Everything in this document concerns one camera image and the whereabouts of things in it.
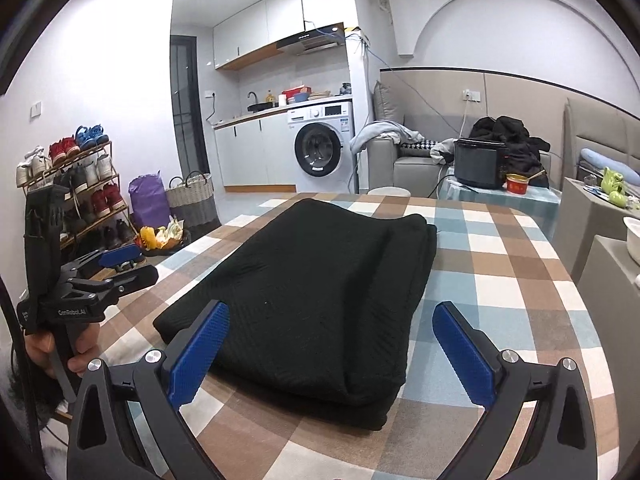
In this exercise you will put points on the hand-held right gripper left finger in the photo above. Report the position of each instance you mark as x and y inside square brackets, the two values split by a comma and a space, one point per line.
[200, 355]

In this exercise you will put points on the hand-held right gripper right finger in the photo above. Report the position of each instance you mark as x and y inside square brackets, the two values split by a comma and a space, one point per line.
[462, 355]

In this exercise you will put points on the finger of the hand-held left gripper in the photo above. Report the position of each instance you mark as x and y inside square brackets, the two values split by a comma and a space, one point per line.
[117, 257]
[135, 277]

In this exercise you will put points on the black knit sweater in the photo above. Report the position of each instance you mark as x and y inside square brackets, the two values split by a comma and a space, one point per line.
[310, 285]

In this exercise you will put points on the person's left forearm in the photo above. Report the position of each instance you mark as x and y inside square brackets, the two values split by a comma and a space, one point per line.
[25, 405]

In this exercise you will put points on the person's left hand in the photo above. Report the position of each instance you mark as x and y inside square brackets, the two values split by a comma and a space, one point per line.
[40, 352]

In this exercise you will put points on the yellow ruffled packing net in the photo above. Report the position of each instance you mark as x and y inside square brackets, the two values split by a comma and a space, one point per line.
[148, 237]

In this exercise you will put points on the purple bag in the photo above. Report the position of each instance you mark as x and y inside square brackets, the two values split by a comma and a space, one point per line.
[147, 200]

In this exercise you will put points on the wooden shoe rack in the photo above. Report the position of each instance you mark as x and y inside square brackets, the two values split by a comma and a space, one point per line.
[90, 187]

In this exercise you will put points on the checked blanket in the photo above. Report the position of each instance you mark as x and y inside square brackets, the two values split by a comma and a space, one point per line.
[500, 280]

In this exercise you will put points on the woven laundry basket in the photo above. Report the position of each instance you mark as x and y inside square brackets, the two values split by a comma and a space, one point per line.
[192, 205]

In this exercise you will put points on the shoe rack with shoes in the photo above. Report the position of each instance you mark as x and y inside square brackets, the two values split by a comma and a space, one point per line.
[87, 135]

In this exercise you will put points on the black door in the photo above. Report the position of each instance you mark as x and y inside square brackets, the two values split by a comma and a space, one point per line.
[182, 110]

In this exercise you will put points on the light blue tablecloth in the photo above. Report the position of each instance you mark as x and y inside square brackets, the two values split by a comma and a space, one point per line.
[530, 205]

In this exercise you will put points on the white lower cabinets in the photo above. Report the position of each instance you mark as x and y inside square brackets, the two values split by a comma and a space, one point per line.
[250, 155]

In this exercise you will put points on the white cabinets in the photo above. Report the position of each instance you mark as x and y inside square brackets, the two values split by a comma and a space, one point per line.
[250, 155]
[250, 25]

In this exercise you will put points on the red bowl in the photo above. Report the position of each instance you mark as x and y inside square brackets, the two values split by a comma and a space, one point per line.
[517, 185]

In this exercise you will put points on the white round stool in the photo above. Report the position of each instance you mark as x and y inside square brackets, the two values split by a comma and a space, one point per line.
[389, 192]

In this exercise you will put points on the grey side cabinet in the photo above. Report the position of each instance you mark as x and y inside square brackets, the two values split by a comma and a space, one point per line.
[580, 220]

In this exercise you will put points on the pale grey garment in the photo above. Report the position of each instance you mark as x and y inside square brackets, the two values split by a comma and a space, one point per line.
[442, 152]

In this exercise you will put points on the grey sofa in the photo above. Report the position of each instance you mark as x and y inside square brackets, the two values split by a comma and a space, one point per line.
[385, 165]

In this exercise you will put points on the white bowl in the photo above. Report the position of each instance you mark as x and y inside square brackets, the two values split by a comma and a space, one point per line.
[632, 235]

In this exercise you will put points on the black faucet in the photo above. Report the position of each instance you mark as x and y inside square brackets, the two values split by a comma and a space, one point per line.
[255, 97]

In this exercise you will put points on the black white checkered pillow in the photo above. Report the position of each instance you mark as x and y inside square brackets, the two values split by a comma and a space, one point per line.
[417, 145]

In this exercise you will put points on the white washing machine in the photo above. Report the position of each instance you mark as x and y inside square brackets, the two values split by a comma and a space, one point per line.
[320, 155]

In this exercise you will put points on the green toy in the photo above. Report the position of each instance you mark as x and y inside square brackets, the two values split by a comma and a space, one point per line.
[614, 185]

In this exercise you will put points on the grey hoodie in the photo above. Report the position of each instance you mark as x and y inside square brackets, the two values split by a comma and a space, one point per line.
[380, 132]

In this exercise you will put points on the red plastic basin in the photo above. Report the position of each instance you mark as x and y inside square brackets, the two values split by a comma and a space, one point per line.
[292, 92]

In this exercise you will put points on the light blue pillow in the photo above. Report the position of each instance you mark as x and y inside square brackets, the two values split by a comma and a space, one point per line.
[605, 158]

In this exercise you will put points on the blue plastic basin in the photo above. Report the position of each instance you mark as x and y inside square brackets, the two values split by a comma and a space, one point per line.
[301, 98]

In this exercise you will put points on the beige padded headboard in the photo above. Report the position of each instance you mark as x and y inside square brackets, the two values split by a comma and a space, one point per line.
[595, 130]

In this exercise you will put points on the white upper cabinets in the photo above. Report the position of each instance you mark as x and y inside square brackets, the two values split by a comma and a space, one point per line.
[250, 25]

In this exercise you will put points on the steel range hood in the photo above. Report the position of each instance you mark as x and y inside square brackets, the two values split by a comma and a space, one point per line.
[312, 40]

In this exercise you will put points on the white light switch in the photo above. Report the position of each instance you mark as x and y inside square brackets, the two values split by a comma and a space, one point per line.
[36, 110]

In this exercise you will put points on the wall socket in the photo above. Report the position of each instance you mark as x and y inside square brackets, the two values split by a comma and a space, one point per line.
[471, 95]

